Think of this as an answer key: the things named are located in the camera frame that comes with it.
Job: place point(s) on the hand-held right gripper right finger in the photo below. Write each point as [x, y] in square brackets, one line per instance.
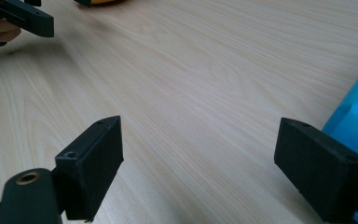
[317, 168]

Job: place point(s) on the orange helmet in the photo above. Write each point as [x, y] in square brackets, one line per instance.
[105, 1]

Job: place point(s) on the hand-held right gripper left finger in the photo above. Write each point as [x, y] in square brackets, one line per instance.
[90, 174]

